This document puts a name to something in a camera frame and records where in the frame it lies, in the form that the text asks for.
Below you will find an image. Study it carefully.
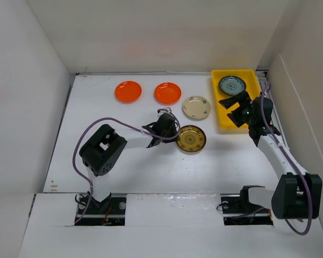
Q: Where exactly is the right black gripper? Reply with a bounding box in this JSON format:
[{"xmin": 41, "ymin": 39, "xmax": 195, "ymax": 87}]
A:
[{"xmin": 219, "ymin": 90, "xmax": 256, "ymax": 127}]

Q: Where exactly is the blue floral plate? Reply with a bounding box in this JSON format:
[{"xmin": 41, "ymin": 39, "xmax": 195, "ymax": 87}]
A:
[{"xmin": 218, "ymin": 76, "xmax": 247, "ymax": 97}]

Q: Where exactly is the yellow patterned plate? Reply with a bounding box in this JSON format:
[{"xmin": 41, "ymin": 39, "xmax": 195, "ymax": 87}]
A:
[{"xmin": 176, "ymin": 125, "xmax": 207, "ymax": 153}]

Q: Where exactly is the cream patterned plate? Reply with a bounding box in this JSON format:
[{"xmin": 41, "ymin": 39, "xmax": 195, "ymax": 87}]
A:
[{"xmin": 182, "ymin": 96, "xmax": 211, "ymax": 120}]

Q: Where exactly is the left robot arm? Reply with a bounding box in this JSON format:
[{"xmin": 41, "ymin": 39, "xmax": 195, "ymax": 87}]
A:
[{"xmin": 74, "ymin": 109, "xmax": 180, "ymax": 213}]

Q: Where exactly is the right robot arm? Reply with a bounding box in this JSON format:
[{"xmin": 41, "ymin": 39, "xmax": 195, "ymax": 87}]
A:
[{"xmin": 219, "ymin": 91, "xmax": 322, "ymax": 219}]

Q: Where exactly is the yellow plastic bin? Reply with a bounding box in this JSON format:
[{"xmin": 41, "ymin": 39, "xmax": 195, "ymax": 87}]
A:
[{"xmin": 211, "ymin": 69, "xmax": 267, "ymax": 132}]

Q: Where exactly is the right orange plate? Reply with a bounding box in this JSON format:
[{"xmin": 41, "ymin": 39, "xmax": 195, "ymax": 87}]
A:
[{"xmin": 154, "ymin": 82, "xmax": 182, "ymax": 105}]

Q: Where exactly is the orange plate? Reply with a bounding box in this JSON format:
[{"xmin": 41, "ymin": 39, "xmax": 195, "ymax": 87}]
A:
[
  {"xmin": 115, "ymin": 81, "xmax": 142, "ymax": 103},
  {"xmin": 154, "ymin": 82, "xmax": 182, "ymax": 105}
]

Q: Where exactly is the left orange plate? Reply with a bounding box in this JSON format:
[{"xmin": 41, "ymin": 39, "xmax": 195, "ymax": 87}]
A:
[{"xmin": 115, "ymin": 81, "xmax": 142, "ymax": 103}]

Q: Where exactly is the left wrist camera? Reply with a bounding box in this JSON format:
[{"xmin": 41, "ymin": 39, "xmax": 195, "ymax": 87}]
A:
[{"xmin": 157, "ymin": 107, "xmax": 172, "ymax": 114}]

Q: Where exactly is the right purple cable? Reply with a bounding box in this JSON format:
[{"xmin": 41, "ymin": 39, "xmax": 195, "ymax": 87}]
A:
[{"xmin": 231, "ymin": 82, "xmax": 313, "ymax": 236}]

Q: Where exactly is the purple cable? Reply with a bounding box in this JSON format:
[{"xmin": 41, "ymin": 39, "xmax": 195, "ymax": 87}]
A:
[
  {"xmin": 231, "ymin": 82, "xmax": 313, "ymax": 236},
  {"xmin": 72, "ymin": 107, "xmax": 181, "ymax": 225}
]

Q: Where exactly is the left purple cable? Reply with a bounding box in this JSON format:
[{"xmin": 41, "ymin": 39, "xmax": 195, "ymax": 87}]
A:
[{"xmin": 72, "ymin": 107, "xmax": 181, "ymax": 225}]

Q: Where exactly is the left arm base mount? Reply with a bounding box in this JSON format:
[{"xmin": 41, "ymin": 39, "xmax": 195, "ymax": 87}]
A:
[{"xmin": 74, "ymin": 193, "xmax": 127, "ymax": 226}]

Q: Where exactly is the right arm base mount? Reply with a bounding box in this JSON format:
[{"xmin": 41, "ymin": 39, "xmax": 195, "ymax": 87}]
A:
[{"xmin": 216, "ymin": 193, "xmax": 273, "ymax": 226}]

